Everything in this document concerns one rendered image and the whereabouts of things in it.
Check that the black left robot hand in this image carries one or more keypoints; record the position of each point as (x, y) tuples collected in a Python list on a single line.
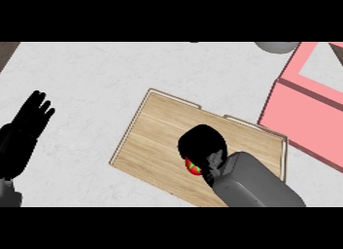
[(21, 136)]

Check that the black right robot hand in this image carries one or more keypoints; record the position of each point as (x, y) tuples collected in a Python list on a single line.
[(203, 142)]

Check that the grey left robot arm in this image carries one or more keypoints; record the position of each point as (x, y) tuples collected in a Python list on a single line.
[(2, 193)]

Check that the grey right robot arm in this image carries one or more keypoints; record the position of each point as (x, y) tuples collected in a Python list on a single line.
[(255, 184)]

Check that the pale wooden tray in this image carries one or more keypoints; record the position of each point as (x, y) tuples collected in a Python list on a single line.
[(165, 136)]

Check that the pink cardboard box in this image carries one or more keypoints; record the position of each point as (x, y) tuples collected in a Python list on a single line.
[(313, 110)]

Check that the grey round bowl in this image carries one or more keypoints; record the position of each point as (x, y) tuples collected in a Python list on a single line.
[(277, 47)]

